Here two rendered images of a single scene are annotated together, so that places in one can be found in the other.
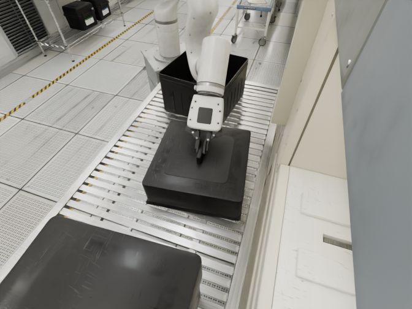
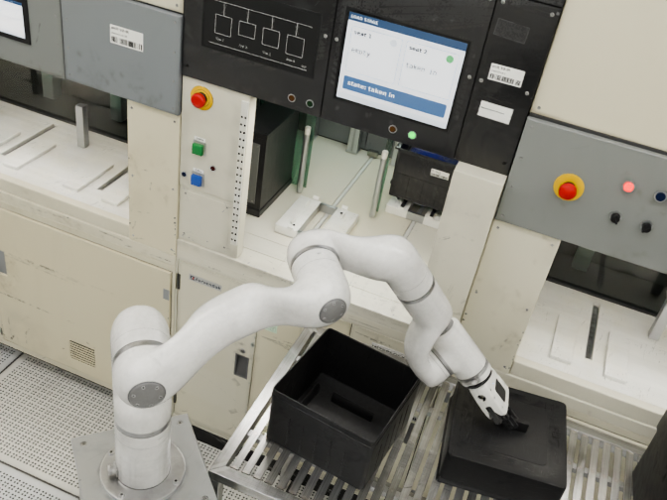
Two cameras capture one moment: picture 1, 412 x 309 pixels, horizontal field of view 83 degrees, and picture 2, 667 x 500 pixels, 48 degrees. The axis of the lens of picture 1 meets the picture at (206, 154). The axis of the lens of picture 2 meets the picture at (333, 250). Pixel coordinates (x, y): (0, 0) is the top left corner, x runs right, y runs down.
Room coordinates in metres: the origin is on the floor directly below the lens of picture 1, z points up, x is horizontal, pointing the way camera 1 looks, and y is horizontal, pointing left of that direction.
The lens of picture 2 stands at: (1.06, 1.29, 2.23)
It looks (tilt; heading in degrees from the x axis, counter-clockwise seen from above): 35 degrees down; 267
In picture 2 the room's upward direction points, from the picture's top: 10 degrees clockwise
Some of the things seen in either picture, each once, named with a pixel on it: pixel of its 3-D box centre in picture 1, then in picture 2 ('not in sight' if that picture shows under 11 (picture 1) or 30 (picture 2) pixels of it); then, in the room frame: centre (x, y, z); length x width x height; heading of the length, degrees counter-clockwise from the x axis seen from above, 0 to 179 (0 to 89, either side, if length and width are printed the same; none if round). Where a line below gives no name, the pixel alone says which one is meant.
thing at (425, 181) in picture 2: not in sight; (433, 161); (0.65, -0.94, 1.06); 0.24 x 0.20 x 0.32; 161
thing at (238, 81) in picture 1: (205, 84); (343, 405); (0.89, 0.00, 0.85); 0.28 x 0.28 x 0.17; 63
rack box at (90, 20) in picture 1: (80, 15); not in sight; (3.35, 1.62, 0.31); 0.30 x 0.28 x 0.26; 157
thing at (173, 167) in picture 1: (201, 161); (505, 436); (0.48, 0.01, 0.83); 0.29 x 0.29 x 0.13; 78
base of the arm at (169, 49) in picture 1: (168, 38); (143, 443); (1.34, 0.21, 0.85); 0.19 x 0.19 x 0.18
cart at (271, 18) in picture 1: (257, 14); not in sight; (3.63, -0.72, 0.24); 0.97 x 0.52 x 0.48; 164
